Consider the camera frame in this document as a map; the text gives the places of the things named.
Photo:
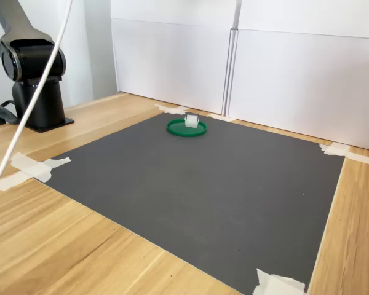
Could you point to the white partition panel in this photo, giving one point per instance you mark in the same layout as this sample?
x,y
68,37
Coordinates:
x,y
310,86
172,61

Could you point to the dark grey mat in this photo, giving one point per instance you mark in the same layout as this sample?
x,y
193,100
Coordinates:
x,y
172,190

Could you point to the small white plastic terminal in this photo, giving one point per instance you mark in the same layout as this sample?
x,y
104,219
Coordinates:
x,y
191,121

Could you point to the white masking tape patch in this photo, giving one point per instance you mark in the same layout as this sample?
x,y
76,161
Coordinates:
x,y
172,109
273,284
34,169
338,150

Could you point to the round green lid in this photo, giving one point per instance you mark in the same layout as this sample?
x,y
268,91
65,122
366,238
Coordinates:
x,y
175,130

